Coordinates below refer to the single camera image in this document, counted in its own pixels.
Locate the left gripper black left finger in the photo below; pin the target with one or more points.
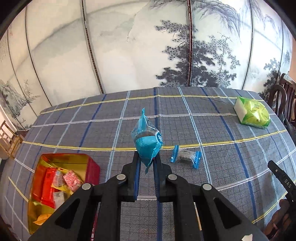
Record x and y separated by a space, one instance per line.
93 212

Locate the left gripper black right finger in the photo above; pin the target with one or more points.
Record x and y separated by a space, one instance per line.
201 212

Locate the person right hand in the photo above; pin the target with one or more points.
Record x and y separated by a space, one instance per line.
282 224

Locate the pink white candy packet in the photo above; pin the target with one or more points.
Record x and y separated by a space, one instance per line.
72 180

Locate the red toffee tin box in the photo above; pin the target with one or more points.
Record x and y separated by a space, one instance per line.
49 190

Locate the blue clear small candy packet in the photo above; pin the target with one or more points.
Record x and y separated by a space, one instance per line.
183 155

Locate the orange snack packet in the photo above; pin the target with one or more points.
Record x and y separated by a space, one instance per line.
42 218

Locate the green tissue pack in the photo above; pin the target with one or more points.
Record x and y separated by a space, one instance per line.
252 112

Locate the grey plaid tablecloth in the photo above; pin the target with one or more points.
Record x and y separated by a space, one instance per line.
220 136

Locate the dark wooden chair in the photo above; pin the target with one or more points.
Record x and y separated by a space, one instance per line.
282 100

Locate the light wooden chair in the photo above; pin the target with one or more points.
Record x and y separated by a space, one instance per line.
9 142

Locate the ink painting folding screen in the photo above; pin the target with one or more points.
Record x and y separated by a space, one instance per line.
59 51

